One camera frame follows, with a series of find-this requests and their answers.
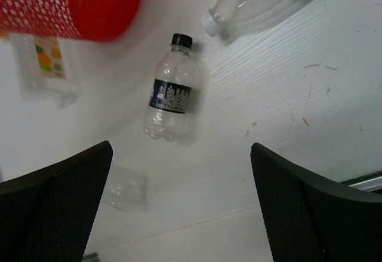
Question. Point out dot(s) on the tall clear fruit-label bottle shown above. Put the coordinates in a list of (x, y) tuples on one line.
[(44, 69)]

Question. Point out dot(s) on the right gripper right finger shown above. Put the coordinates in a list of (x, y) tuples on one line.
[(311, 218)]

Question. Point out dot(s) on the small black-label bottle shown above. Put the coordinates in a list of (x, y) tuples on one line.
[(172, 112)]

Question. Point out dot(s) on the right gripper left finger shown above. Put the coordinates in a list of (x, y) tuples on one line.
[(48, 214)]

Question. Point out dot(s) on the red mesh plastic bin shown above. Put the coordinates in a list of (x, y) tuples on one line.
[(90, 20)]

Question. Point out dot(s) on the clear water bottle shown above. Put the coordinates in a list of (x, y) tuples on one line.
[(126, 189)]

